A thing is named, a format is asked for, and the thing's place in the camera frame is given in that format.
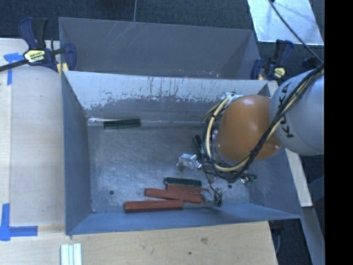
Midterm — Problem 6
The dark green flat block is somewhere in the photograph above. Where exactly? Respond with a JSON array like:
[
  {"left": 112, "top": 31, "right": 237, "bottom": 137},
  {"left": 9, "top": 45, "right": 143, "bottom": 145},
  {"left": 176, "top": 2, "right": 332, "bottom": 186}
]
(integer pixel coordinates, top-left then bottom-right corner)
[
  {"left": 163, "top": 177, "right": 203, "bottom": 188},
  {"left": 103, "top": 118, "right": 142, "bottom": 130}
]

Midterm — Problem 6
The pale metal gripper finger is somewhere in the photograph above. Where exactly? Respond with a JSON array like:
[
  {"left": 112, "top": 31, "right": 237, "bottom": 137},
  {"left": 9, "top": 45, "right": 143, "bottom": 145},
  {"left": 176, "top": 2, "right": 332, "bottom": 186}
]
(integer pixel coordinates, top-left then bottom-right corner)
[
  {"left": 201, "top": 184, "right": 221, "bottom": 203},
  {"left": 212, "top": 189, "right": 223, "bottom": 208}
]

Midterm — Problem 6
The black cylinder on white bracket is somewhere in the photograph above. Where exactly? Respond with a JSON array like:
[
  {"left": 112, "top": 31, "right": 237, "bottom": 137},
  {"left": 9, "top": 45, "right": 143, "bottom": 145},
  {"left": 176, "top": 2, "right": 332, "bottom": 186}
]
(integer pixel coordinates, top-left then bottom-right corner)
[{"left": 176, "top": 134, "right": 205, "bottom": 172}]

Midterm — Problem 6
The red-brown flat block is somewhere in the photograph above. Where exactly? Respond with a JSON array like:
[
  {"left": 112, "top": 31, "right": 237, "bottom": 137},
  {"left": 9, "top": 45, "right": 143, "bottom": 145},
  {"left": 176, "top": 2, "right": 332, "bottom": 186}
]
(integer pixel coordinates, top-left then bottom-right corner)
[
  {"left": 165, "top": 183, "right": 210, "bottom": 195},
  {"left": 144, "top": 187, "right": 204, "bottom": 204},
  {"left": 124, "top": 199, "right": 185, "bottom": 214}
]

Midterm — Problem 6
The grey metal bin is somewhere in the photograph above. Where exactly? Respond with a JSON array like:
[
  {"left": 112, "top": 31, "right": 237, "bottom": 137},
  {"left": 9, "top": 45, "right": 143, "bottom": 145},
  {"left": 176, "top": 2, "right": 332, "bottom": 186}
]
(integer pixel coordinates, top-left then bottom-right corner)
[{"left": 58, "top": 17, "right": 304, "bottom": 236}]

